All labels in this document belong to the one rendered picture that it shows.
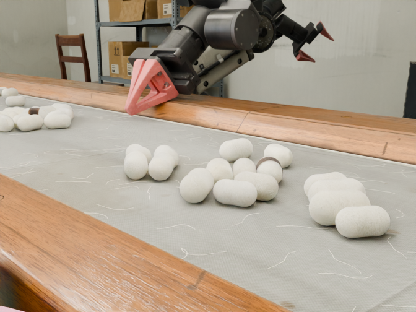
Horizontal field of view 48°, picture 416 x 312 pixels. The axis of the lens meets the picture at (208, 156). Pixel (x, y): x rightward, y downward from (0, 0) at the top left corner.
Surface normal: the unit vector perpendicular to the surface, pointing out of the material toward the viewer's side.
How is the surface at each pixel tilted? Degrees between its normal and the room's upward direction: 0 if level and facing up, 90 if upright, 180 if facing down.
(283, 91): 92
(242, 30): 91
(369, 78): 90
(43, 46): 90
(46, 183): 0
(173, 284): 0
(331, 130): 45
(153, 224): 0
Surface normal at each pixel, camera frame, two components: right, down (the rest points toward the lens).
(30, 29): 0.64, 0.19
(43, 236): 0.00, -0.97
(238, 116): -0.50, -0.56
